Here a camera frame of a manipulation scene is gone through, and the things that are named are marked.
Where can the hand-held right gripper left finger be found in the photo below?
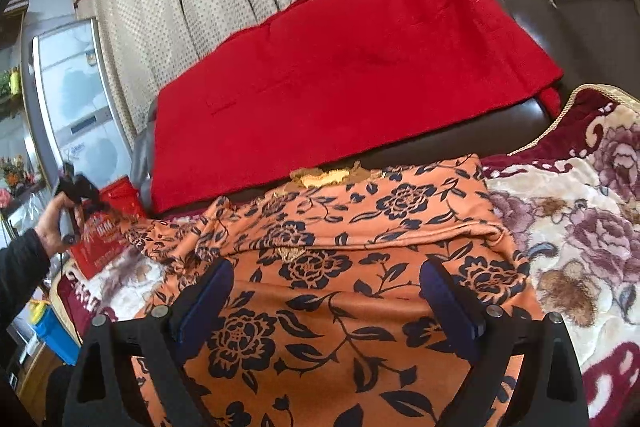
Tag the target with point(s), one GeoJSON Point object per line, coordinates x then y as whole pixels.
{"type": "Point", "coordinates": [202, 307]}

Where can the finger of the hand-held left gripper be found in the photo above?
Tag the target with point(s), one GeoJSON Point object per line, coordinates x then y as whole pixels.
{"type": "Point", "coordinates": [107, 209]}

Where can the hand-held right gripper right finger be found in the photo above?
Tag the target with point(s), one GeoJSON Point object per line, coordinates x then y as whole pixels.
{"type": "Point", "coordinates": [445, 304]}

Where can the orange floral garment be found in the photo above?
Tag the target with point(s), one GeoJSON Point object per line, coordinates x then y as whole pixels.
{"type": "Point", "coordinates": [350, 307]}

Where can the person's left forearm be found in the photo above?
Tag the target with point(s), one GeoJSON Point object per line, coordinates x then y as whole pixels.
{"type": "Point", "coordinates": [20, 287]}

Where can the person's left hand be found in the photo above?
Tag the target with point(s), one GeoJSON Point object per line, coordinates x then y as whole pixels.
{"type": "Point", "coordinates": [52, 227]}

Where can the red printed bag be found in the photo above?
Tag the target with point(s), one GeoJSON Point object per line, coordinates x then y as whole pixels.
{"type": "Point", "coordinates": [100, 247]}

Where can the grey cloth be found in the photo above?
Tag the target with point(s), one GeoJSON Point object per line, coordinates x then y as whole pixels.
{"type": "Point", "coordinates": [142, 167]}

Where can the shelf with flowers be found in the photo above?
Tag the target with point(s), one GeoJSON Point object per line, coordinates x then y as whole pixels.
{"type": "Point", "coordinates": [12, 117]}

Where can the silver refrigerator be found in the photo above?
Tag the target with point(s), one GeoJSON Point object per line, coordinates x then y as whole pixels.
{"type": "Point", "coordinates": [75, 82]}

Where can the blue plastic bin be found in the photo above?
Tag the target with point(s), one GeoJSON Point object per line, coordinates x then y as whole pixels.
{"type": "Point", "coordinates": [52, 337]}

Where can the floral plush blanket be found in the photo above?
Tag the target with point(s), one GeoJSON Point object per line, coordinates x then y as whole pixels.
{"type": "Point", "coordinates": [555, 217]}

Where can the red blanket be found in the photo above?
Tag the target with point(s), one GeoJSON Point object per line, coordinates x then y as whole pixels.
{"type": "Point", "coordinates": [350, 82]}

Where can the brown leather sofa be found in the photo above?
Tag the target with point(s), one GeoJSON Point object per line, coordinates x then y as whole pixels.
{"type": "Point", "coordinates": [590, 37]}

